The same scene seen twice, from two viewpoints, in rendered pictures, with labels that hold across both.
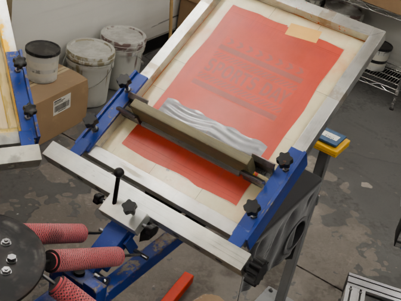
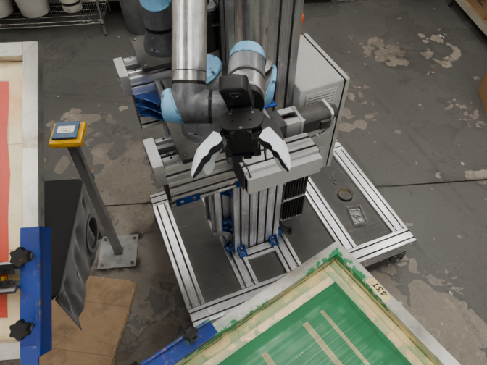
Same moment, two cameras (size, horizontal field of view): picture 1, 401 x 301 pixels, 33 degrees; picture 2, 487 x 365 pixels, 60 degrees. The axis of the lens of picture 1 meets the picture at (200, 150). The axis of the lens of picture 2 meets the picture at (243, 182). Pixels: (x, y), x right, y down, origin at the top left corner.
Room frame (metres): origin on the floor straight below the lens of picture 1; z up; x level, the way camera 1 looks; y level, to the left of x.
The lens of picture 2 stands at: (0.83, -0.37, 2.15)
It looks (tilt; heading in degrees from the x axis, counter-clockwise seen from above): 50 degrees down; 326
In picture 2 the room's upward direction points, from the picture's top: straight up
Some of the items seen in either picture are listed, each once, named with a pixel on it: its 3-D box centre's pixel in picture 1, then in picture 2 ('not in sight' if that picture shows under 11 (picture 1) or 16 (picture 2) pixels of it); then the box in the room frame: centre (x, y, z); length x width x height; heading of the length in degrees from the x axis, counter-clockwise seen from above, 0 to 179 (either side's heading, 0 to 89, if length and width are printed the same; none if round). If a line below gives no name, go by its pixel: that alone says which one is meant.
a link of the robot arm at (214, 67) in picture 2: not in sight; (204, 82); (1.72, -0.83, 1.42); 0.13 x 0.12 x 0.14; 54
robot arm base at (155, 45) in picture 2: not in sight; (162, 35); (2.21, -0.93, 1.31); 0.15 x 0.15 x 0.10
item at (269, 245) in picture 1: (270, 239); (73, 258); (1.85, -0.29, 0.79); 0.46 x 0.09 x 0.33; 151
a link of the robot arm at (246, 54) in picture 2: not in sight; (246, 69); (1.43, -0.78, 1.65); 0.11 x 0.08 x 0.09; 144
